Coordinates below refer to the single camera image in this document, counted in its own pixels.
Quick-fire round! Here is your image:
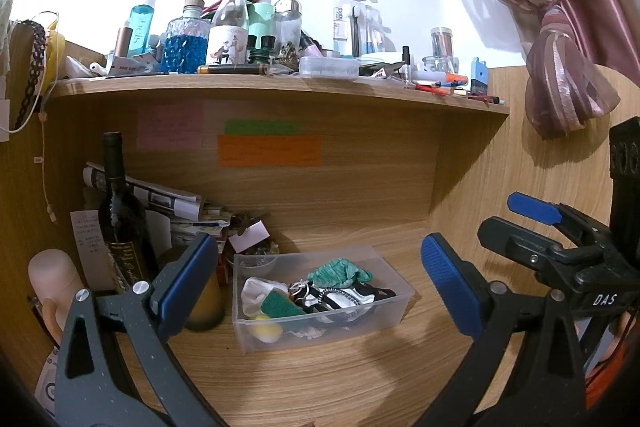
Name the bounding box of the white fuzzy headband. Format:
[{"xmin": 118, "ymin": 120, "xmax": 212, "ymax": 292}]
[{"xmin": 0, "ymin": 0, "xmax": 16, "ymax": 72}]

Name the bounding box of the teal knit cloth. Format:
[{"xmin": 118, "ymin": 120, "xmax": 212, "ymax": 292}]
[{"xmin": 306, "ymin": 257, "xmax": 375, "ymax": 288}]

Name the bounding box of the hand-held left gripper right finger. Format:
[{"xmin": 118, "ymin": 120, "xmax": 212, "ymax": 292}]
[{"xmin": 415, "ymin": 232, "xmax": 588, "ymax": 427}]

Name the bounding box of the blue plastic box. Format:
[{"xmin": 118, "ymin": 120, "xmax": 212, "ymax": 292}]
[{"xmin": 470, "ymin": 58, "xmax": 490, "ymax": 96}]

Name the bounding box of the peach plastic object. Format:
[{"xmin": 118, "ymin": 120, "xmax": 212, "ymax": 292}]
[{"xmin": 27, "ymin": 249, "xmax": 83, "ymax": 343}]

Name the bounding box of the orange sticky note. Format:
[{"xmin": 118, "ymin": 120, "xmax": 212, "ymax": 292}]
[{"xmin": 216, "ymin": 134, "xmax": 323, "ymax": 168}]

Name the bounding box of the clear bottle with silver cap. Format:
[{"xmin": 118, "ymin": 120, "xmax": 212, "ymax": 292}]
[{"xmin": 272, "ymin": 0, "xmax": 304, "ymax": 52}]

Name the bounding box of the green sticky note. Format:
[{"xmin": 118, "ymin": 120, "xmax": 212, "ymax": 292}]
[{"xmin": 224, "ymin": 120, "xmax": 302, "ymax": 136}]

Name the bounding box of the white handwritten note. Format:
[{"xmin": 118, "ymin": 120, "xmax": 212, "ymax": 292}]
[{"xmin": 70, "ymin": 209, "xmax": 118, "ymax": 290}]

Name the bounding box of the clear blister pack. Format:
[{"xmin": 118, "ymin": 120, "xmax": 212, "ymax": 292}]
[{"xmin": 332, "ymin": 0, "xmax": 386, "ymax": 58}]

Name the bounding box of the pink striped curtain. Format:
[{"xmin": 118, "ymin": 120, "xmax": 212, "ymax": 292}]
[{"xmin": 422, "ymin": 0, "xmax": 640, "ymax": 140}]

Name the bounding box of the tall clear canister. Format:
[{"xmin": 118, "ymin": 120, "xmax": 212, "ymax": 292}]
[{"xmin": 431, "ymin": 27, "xmax": 458, "ymax": 72}]

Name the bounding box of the stack of newspapers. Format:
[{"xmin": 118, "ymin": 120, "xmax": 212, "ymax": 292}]
[{"xmin": 82, "ymin": 162, "xmax": 233, "ymax": 248}]

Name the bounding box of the small clear bowl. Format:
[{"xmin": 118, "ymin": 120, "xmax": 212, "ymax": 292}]
[{"xmin": 235, "ymin": 252, "xmax": 278, "ymax": 278}]

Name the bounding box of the short glass jar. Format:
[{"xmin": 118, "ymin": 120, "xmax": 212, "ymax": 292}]
[{"xmin": 422, "ymin": 56, "xmax": 458, "ymax": 75}]

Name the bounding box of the black patterned headband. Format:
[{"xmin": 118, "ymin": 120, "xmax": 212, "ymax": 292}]
[{"xmin": 12, "ymin": 21, "xmax": 48, "ymax": 132}]

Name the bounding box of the clear lidded plastic case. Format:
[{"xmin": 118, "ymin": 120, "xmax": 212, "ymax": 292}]
[{"xmin": 299, "ymin": 56, "xmax": 360, "ymax": 78}]

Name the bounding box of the brown pen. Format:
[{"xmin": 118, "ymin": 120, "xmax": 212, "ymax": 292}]
[{"xmin": 197, "ymin": 63, "xmax": 273, "ymax": 75}]

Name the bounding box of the small white pink box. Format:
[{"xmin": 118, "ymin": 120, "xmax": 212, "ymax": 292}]
[{"xmin": 231, "ymin": 219, "xmax": 271, "ymax": 254}]

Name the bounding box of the beige hanging cord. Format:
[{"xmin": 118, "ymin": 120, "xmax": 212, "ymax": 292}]
[{"xmin": 32, "ymin": 107, "xmax": 58, "ymax": 223}]

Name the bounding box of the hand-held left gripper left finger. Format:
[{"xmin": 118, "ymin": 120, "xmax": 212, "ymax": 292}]
[{"xmin": 52, "ymin": 233, "xmax": 221, "ymax": 427}]

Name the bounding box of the wooden shelf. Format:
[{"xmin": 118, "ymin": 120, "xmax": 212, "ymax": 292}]
[{"xmin": 45, "ymin": 72, "xmax": 511, "ymax": 115}]

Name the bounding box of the orange cloth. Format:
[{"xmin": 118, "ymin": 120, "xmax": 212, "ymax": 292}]
[{"xmin": 582, "ymin": 332, "xmax": 636, "ymax": 413}]

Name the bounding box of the glass bottle with blue liquid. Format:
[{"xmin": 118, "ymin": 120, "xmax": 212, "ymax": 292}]
[{"xmin": 161, "ymin": 0, "xmax": 211, "ymax": 75}]

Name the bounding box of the white mask with black trim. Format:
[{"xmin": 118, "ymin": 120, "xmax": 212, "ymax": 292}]
[{"xmin": 287, "ymin": 279, "xmax": 398, "ymax": 325}]

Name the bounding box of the green yellow sponge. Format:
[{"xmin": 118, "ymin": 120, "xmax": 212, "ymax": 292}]
[{"xmin": 260, "ymin": 289, "xmax": 306, "ymax": 320}]

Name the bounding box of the white model airplane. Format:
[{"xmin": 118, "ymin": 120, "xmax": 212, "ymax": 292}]
[{"xmin": 105, "ymin": 52, "xmax": 156, "ymax": 75}]

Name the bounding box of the dark wine bottle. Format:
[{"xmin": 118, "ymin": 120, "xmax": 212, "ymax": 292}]
[{"xmin": 97, "ymin": 132, "xmax": 161, "ymax": 295}]

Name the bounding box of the yellow headband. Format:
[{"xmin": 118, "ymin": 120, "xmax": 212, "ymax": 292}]
[{"xmin": 45, "ymin": 32, "xmax": 67, "ymax": 95}]

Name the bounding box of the mint green pump bottle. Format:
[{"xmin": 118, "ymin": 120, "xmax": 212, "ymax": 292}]
[{"xmin": 247, "ymin": 0, "xmax": 276, "ymax": 48}]

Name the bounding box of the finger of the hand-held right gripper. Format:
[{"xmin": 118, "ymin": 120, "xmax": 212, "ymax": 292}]
[
  {"xmin": 476, "ymin": 216, "xmax": 596, "ymax": 293},
  {"xmin": 506, "ymin": 192, "xmax": 613, "ymax": 253}
]

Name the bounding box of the pink sticky note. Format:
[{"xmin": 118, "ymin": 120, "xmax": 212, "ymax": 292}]
[{"xmin": 137, "ymin": 102, "xmax": 206, "ymax": 151}]

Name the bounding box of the white printed packet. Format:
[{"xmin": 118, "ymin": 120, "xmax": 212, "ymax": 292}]
[{"xmin": 35, "ymin": 347, "xmax": 63, "ymax": 413}]

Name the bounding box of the clear bottle with foil top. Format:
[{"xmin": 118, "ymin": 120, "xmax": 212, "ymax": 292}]
[{"xmin": 206, "ymin": 0, "xmax": 251, "ymax": 68}]

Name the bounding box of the clear plastic box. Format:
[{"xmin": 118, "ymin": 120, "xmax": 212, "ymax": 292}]
[{"xmin": 232, "ymin": 244, "xmax": 417, "ymax": 355}]

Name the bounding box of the yellow soft ball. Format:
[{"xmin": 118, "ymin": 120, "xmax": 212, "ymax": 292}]
[{"xmin": 248, "ymin": 314, "xmax": 283, "ymax": 344}]

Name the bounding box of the tall blue mouthwash bottle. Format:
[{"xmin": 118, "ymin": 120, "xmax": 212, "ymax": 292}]
[{"xmin": 127, "ymin": 0, "xmax": 157, "ymax": 58}]

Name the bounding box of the white sock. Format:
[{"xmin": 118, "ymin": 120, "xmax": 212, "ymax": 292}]
[{"xmin": 241, "ymin": 277, "xmax": 291, "ymax": 318}]

